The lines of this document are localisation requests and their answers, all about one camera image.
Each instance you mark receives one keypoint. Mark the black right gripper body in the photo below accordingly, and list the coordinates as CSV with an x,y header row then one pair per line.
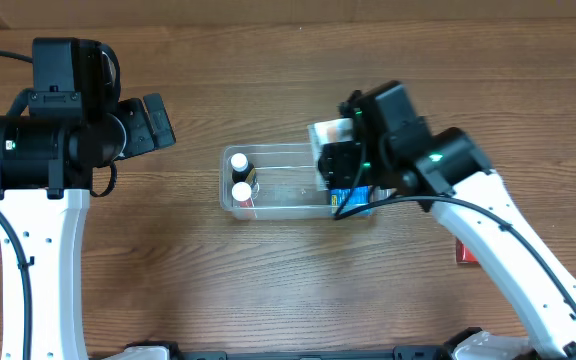
x,y
338,163

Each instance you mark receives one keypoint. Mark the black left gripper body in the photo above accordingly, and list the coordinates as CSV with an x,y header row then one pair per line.
x,y
158,120

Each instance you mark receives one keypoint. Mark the white and blue plaster box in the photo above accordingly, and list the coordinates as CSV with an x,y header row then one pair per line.
x,y
331,131

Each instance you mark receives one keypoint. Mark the blue lozenge box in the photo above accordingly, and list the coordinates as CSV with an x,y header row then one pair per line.
x,y
361,196

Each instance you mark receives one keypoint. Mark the dark bottle with white cap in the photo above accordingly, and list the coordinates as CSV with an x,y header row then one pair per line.
x,y
243,170

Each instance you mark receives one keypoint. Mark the orange tube with white cap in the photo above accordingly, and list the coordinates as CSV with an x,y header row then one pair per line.
x,y
242,200

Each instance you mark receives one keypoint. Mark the red Panadol box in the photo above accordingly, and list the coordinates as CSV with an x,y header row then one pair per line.
x,y
463,255

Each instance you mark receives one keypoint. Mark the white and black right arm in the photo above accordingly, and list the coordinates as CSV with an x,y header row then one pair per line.
x,y
449,176

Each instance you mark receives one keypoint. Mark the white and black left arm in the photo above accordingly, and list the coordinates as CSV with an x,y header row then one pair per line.
x,y
49,148

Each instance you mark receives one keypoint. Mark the clear plastic container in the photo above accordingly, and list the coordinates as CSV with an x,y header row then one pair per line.
x,y
285,187

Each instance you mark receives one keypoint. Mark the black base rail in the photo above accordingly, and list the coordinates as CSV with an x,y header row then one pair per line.
x,y
171,350

